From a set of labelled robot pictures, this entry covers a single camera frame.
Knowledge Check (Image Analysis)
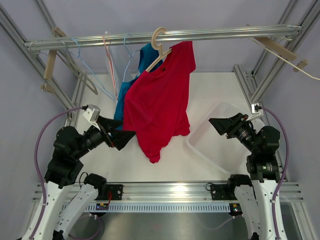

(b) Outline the white plastic basket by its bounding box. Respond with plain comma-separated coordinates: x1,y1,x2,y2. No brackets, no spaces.
186,101,250,175

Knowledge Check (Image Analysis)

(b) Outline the metal hanging rail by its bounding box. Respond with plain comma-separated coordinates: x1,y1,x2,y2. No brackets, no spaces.
24,24,303,52

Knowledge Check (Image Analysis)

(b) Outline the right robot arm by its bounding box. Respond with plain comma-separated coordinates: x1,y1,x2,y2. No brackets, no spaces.
209,113,288,240

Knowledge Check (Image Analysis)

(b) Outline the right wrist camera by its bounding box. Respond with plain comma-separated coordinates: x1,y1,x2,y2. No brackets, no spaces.
247,103,263,121

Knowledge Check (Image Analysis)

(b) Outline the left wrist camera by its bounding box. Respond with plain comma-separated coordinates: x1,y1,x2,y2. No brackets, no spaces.
82,104,101,128

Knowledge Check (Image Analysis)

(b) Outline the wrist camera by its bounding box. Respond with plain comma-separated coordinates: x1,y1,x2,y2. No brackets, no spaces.
82,104,101,128
247,103,263,121

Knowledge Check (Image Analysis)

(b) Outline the red t shirt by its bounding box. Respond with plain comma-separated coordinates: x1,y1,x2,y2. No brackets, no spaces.
123,41,196,164

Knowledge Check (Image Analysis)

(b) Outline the white mesh shirt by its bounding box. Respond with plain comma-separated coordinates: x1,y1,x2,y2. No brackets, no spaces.
105,37,126,100

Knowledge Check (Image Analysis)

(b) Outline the light blue wire hanger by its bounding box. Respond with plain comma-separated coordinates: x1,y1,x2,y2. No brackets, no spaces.
122,33,141,83

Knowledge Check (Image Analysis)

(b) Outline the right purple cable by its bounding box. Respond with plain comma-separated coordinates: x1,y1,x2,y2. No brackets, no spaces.
259,106,291,240

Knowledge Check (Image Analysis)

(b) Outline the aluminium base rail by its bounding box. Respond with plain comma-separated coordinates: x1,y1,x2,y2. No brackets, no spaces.
33,180,303,214

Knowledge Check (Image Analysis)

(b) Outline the wooden bracket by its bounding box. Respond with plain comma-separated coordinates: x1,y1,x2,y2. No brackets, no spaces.
41,26,66,94
249,36,309,73

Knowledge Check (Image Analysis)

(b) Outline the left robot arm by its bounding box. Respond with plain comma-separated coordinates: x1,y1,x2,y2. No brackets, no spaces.
22,116,136,240

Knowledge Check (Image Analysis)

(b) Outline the right wooden bracket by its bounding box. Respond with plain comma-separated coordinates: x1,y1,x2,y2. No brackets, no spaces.
249,36,309,73

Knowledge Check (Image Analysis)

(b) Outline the wooden hanger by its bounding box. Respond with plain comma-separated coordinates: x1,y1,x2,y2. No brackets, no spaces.
145,27,172,73

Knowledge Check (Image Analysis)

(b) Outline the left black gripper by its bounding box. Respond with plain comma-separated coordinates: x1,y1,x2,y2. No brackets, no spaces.
73,115,136,159

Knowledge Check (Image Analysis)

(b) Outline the left wooden bracket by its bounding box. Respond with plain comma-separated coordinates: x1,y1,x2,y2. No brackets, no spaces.
41,26,66,94

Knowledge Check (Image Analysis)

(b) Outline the grey wire hanger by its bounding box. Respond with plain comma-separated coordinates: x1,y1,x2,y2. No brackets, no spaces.
57,51,98,95

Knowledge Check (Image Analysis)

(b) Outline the pink wire hanger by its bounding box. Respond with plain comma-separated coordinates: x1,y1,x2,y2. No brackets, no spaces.
102,36,118,101

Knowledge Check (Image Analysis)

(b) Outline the blue t shirt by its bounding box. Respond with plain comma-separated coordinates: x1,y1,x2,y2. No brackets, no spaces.
113,43,159,122

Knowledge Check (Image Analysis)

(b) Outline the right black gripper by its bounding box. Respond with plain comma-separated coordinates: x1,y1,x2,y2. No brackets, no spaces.
209,112,260,154

